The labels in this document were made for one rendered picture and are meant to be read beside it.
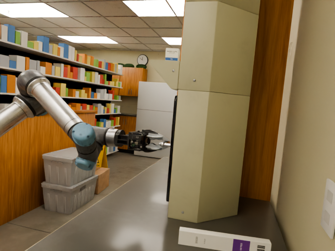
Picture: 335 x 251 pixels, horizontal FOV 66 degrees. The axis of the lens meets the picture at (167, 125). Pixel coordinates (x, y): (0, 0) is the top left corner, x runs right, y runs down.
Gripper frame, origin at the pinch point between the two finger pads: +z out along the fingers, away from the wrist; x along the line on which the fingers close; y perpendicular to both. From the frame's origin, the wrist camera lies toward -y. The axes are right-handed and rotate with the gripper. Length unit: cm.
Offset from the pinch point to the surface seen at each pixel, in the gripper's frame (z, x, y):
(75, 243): -14.7, -27.0, 37.2
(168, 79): 1.8, 24.1, 11.6
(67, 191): -146, -86, -144
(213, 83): 17.5, 23.7, 10.5
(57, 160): -160, -53, -143
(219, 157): 21.6, -2.2, 5.6
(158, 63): -2.5, 29.5, 11.8
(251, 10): 28, 52, 1
